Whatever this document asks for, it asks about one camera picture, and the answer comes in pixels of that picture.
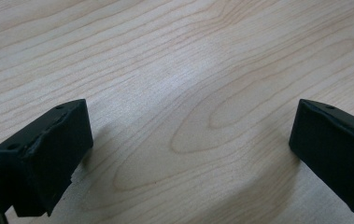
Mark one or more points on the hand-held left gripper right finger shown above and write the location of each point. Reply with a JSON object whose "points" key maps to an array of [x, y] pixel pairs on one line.
{"points": [[336, 155]]}

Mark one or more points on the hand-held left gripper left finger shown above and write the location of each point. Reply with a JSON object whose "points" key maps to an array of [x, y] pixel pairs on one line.
{"points": [[50, 155]]}

